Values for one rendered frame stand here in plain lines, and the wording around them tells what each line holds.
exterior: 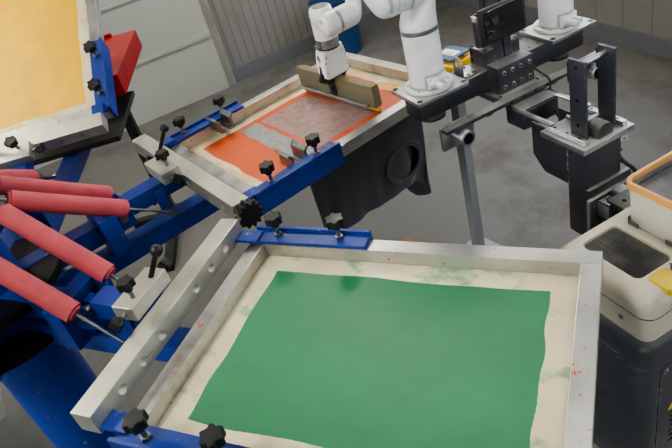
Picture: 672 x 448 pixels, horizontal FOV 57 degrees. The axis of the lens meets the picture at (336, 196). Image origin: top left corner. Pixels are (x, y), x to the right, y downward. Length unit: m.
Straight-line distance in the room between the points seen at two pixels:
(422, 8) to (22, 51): 1.54
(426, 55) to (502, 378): 0.82
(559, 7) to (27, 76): 1.78
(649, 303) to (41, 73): 2.03
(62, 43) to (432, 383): 1.85
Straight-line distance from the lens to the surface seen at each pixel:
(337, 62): 2.07
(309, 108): 2.17
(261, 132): 2.09
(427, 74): 1.62
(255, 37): 5.30
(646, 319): 1.36
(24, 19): 2.67
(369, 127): 1.86
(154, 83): 5.11
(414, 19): 1.58
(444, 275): 1.34
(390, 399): 1.15
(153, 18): 5.01
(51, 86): 2.41
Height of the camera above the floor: 1.85
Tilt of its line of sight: 33 degrees down
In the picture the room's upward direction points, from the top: 16 degrees counter-clockwise
